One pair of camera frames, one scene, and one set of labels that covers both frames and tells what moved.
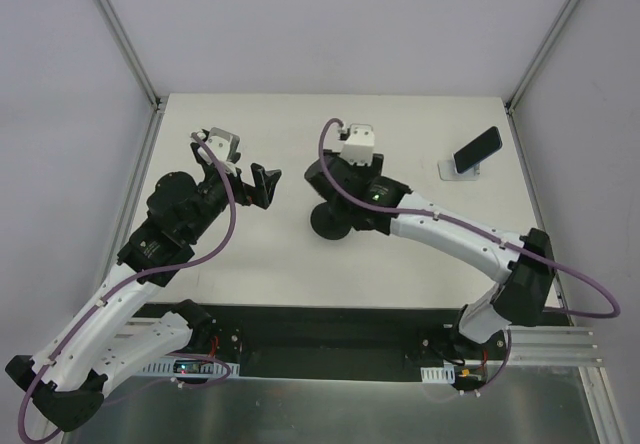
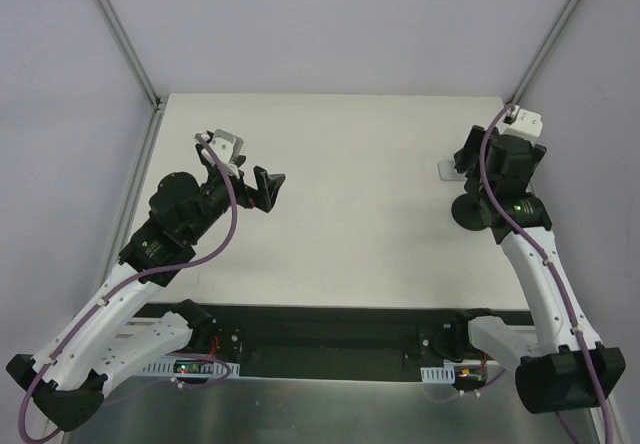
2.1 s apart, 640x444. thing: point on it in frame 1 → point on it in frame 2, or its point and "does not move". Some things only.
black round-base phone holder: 329,221 → 468,212
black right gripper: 329,176 → 463,156
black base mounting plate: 339,341 does not move
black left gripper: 248,187 does not move
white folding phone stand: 447,170 does not move
